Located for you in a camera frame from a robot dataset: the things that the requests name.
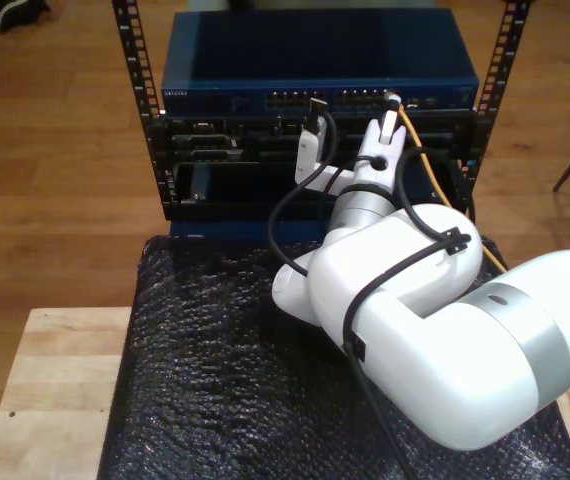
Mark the black rack server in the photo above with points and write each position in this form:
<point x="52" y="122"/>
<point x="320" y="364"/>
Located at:
<point x="245" y="140"/>

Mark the black bubble wrap mat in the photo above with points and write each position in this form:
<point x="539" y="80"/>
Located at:
<point x="215" y="400"/>

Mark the dark sneaker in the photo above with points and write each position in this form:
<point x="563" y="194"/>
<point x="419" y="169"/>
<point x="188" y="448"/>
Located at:
<point x="15" y="12"/>

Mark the black perforated rack post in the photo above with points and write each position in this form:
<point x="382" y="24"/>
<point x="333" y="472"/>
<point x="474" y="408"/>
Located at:
<point x="131" y="57"/>
<point x="510" y="55"/>

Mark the blue rack base plate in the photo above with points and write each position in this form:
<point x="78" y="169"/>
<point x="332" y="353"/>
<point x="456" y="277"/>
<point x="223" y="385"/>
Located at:
<point x="240" y="231"/>

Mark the blue network switch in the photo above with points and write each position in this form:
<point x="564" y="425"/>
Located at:
<point x="265" y="50"/>

